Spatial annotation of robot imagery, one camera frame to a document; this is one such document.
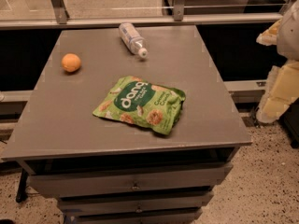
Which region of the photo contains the orange fruit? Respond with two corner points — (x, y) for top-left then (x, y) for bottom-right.
(62, 53), (81, 73)

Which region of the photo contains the grey metal railing frame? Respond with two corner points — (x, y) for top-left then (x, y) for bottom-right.
(0, 0), (296, 30)

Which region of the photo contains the grey drawer cabinet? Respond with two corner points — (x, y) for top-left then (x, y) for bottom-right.
(3, 26), (250, 224)

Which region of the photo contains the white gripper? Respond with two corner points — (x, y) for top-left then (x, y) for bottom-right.
(256, 0), (299, 123)

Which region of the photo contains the green snack chip bag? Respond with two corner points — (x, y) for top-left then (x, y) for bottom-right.
(93, 76), (186, 135)

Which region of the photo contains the clear plastic water bottle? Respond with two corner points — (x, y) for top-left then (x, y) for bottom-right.
(119, 22), (148, 59)

